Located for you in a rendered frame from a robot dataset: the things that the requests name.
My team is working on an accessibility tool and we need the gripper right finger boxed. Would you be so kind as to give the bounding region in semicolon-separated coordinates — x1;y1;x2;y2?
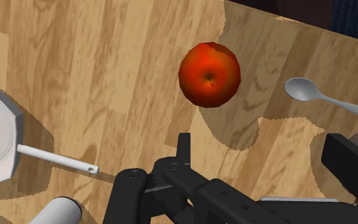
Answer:
320;132;358;203

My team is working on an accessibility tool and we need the white cylinder with dark rim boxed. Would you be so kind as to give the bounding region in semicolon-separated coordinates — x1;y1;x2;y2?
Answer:
28;196;83;224

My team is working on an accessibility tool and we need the red apple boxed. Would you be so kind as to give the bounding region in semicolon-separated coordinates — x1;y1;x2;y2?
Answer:
178;42;242;109

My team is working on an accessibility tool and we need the grey spoon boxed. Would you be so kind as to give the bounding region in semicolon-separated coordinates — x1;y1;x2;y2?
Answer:
284;77;358;123

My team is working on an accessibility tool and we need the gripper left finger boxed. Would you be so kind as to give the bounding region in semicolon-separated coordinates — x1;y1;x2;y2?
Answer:
102;132;279;224

